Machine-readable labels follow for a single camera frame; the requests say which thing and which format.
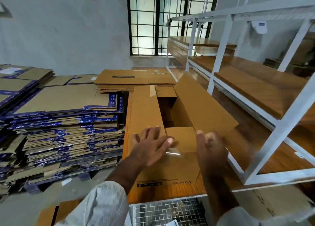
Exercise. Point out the person's right hand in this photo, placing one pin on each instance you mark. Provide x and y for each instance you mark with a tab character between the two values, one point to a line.
212	154

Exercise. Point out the person's left hand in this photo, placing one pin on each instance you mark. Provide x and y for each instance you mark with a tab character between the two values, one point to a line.
150	147

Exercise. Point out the clear packing tape strip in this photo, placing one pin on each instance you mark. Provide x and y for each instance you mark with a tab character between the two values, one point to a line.
173	152

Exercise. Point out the stack of brown boxes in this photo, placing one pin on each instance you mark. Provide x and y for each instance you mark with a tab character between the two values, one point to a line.
142	110

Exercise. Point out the stack of cardboard boxes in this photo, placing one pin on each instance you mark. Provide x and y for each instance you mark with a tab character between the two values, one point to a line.
19	78
64	98

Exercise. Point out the assembled boxes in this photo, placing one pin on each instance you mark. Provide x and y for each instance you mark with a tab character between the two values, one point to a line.
56	213

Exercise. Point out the person's right forearm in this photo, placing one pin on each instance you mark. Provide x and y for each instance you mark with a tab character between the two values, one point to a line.
219	194

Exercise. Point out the person's light grey shirt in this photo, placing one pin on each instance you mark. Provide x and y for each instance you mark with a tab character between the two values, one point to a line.
93	206

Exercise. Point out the wooden table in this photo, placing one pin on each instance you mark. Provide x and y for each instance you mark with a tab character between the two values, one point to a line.
256	144

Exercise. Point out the crumpled tape scraps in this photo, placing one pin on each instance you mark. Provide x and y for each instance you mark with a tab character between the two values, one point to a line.
182	211

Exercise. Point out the white metal shelf rack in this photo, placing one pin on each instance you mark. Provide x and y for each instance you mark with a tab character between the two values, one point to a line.
280	130

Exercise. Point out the white paper tag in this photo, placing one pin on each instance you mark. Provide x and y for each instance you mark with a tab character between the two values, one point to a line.
172	223

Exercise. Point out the black framed window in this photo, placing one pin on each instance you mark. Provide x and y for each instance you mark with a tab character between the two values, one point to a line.
157	19

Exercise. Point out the white wall device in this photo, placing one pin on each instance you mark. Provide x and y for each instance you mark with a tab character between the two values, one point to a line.
259	27

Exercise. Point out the white wall socket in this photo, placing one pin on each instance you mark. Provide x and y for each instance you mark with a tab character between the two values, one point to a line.
3	9

